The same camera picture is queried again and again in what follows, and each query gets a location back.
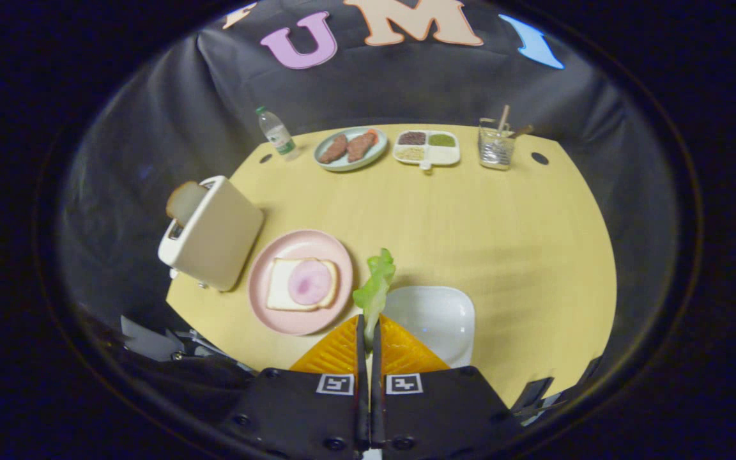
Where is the clear plastic water bottle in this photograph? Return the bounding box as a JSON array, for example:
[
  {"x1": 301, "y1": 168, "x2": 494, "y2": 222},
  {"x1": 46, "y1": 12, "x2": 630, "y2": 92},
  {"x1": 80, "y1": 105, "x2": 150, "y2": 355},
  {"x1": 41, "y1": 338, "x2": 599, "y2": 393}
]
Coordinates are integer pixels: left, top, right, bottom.
[{"x1": 255, "y1": 106, "x2": 302, "y2": 160}]

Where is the black backdrop cloth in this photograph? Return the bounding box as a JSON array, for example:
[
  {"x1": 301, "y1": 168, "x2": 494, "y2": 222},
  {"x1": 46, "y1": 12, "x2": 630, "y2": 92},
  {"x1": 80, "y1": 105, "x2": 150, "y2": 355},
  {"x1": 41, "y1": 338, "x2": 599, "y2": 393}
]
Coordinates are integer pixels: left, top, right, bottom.
[{"x1": 55, "y1": 0, "x2": 688, "y2": 384}]

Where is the white divided dish with beans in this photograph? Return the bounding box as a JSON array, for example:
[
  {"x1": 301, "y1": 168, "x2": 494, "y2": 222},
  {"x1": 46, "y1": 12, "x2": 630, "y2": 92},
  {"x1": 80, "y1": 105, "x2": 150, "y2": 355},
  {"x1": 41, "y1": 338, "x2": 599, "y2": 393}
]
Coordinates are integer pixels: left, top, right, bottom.
[{"x1": 393, "y1": 130, "x2": 461, "y2": 172}]

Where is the pink plate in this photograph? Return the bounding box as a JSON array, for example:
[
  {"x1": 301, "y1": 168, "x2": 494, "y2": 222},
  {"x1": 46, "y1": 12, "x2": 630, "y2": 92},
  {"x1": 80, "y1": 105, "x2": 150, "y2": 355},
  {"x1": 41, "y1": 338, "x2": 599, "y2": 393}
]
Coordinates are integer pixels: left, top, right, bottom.
[{"x1": 247, "y1": 229, "x2": 354, "y2": 337}]

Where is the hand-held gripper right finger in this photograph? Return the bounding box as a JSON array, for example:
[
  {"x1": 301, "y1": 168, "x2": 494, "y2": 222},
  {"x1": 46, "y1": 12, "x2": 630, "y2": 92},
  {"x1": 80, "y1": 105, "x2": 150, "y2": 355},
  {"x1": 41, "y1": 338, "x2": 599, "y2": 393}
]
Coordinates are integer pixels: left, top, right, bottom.
[{"x1": 371, "y1": 314, "x2": 525, "y2": 460}]

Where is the brown meat piece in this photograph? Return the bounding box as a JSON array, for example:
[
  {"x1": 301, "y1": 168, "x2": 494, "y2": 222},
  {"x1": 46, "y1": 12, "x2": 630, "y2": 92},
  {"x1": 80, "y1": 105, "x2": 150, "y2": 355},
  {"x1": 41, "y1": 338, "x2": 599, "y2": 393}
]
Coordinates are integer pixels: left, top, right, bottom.
[
  {"x1": 347, "y1": 131, "x2": 376, "y2": 162},
  {"x1": 319, "y1": 134, "x2": 348, "y2": 164}
]

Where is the clear glass cup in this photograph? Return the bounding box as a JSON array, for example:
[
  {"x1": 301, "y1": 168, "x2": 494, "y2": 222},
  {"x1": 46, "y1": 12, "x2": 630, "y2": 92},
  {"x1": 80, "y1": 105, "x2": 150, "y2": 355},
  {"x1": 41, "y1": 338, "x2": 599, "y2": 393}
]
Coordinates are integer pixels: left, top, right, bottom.
[{"x1": 478, "y1": 118, "x2": 516, "y2": 171}]

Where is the white bread slice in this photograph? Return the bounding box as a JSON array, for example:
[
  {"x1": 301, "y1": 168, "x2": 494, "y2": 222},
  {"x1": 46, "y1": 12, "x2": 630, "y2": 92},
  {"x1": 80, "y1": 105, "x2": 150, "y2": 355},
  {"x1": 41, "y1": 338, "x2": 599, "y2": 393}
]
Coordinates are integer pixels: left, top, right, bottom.
[{"x1": 266, "y1": 257, "x2": 339, "y2": 312}]

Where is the white toaster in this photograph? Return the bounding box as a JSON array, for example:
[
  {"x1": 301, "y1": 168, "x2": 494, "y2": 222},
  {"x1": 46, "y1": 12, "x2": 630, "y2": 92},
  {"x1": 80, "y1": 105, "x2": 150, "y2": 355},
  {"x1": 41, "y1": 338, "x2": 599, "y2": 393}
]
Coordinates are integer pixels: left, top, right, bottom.
[{"x1": 158, "y1": 176, "x2": 265, "y2": 293}]

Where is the brown toast slice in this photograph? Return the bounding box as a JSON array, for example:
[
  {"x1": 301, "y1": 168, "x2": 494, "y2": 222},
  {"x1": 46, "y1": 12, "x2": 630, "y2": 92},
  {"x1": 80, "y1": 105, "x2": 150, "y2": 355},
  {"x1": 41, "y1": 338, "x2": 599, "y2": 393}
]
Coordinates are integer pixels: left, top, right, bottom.
[{"x1": 165, "y1": 181, "x2": 209, "y2": 226}]

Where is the white plate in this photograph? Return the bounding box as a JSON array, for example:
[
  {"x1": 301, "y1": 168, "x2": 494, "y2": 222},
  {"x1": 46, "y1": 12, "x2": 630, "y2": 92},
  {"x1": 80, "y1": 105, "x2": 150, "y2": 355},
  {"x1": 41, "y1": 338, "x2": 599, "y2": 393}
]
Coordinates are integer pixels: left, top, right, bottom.
[{"x1": 381, "y1": 286, "x2": 476, "y2": 369}]

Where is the light blue plate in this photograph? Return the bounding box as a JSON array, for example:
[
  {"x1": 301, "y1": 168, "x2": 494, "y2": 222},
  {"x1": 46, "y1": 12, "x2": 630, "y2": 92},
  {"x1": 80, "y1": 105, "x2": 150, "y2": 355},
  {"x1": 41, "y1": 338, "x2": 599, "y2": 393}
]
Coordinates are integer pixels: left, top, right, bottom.
[{"x1": 314, "y1": 126, "x2": 388, "y2": 172}]

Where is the green lettuce leaf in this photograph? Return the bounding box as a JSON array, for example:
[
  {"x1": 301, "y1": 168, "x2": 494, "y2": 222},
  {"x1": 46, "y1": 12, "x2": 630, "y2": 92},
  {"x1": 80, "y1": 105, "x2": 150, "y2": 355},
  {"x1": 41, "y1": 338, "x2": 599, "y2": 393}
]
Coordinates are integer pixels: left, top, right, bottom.
[{"x1": 353, "y1": 249, "x2": 397, "y2": 349}]

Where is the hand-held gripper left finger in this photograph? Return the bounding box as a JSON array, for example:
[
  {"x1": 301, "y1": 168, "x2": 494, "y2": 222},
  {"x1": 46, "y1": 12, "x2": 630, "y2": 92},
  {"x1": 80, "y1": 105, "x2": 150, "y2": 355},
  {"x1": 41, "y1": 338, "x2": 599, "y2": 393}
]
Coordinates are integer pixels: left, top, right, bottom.
[{"x1": 218, "y1": 314, "x2": 369, "y2": 460}]

